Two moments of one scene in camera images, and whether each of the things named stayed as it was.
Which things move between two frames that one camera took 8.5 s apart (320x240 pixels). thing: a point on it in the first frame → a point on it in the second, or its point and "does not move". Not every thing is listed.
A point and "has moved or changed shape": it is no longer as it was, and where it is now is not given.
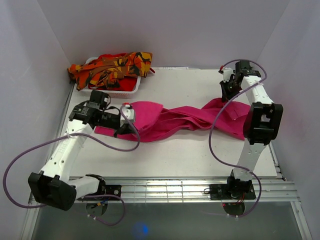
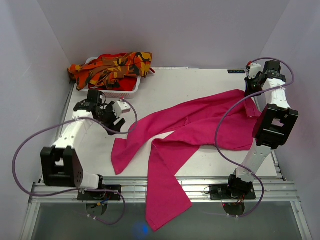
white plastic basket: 117,94 does not move
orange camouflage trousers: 105,72 does not move
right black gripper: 226,96 → 249,91
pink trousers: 152,120 has moved or changed shape
